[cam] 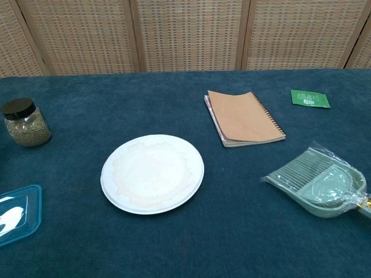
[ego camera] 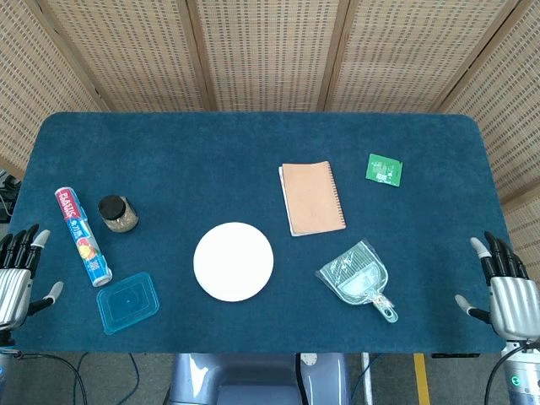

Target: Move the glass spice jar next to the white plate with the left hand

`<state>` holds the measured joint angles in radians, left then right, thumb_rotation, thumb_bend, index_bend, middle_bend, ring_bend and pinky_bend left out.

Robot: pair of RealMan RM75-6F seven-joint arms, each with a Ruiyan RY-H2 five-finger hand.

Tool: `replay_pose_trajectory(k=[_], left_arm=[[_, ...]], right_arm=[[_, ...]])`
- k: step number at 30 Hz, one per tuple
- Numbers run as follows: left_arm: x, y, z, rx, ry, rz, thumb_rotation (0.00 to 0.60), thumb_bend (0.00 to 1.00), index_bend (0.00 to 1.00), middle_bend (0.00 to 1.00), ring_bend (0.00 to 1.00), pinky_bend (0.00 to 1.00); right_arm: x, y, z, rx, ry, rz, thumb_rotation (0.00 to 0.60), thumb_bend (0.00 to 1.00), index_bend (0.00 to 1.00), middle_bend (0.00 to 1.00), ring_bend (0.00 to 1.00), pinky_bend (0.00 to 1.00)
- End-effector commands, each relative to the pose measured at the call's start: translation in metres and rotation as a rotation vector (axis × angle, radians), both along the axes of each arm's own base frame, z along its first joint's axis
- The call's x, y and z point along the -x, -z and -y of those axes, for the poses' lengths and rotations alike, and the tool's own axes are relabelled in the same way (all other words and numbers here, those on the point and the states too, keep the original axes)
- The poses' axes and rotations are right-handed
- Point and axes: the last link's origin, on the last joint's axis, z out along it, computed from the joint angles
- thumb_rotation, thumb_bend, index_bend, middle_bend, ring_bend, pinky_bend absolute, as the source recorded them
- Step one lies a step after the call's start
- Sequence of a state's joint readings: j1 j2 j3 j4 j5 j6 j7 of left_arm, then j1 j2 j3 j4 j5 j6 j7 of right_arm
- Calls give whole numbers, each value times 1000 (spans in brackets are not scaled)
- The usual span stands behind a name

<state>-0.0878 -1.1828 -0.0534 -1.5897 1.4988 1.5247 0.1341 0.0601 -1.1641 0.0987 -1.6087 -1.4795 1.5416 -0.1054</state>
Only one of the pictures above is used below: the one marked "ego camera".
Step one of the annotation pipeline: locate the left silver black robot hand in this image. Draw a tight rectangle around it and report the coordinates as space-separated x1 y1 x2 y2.
0 223 65 332

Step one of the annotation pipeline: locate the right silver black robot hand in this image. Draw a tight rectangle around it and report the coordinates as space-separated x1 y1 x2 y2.
454 230 540 343

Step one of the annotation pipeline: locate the black-lidded clear plastic jar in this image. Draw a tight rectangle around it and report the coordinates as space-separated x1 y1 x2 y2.
97 195 140 234

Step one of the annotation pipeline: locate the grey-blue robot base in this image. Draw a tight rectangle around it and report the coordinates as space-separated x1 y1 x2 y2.
167 352 351 405

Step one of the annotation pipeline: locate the blue transparent container lid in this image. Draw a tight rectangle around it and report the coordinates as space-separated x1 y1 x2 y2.
95 272 161 337

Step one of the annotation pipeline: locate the white paper plate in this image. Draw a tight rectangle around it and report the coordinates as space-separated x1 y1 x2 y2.
192 222 275 303

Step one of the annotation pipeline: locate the plastic wrap box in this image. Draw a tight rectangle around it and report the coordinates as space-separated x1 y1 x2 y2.
53 186 114 289

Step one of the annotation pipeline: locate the black floor equipment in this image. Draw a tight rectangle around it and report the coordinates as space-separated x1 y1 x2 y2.
0 168 22 225

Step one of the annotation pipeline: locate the green dustpan in plastic bag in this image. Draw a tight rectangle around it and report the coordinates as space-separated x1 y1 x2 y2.
315 239 399 324

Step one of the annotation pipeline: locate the green packet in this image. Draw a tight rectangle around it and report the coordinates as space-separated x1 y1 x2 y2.
364 153 404 187

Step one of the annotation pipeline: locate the brown spiral notebook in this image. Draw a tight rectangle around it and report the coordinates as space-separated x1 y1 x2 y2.
278 160 348 238

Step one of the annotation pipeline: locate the blue felt table cloth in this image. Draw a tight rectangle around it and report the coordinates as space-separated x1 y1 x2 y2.
7 111 511 355

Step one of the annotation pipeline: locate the woven wooden folding screen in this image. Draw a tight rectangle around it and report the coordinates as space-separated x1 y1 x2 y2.
0 0 540 271

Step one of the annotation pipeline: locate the black cable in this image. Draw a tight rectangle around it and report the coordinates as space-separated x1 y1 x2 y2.
11 352 89 405
483 357 510 405

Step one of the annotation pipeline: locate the blue cable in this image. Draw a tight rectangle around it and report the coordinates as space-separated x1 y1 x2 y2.
127 353 141 405

